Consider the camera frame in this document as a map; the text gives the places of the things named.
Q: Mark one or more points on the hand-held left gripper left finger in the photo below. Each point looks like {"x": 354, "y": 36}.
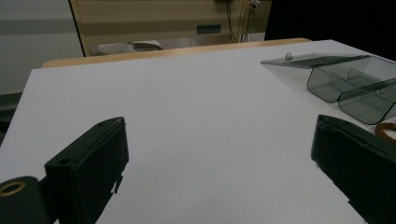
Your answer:
{"x": 88, "y": 168}

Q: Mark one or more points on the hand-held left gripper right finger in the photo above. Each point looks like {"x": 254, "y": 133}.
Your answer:
{"x": 355, "y": 161}

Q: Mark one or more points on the clear grey plastic compartment box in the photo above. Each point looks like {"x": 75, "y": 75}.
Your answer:
{"x": 358, "y": 84}

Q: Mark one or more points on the beige wooden cabinet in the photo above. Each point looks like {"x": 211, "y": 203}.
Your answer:
{"x": 155, "y": 25}

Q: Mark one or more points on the white power adapter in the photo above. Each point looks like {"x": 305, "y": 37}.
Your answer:
{"x": 254, "y": 4}

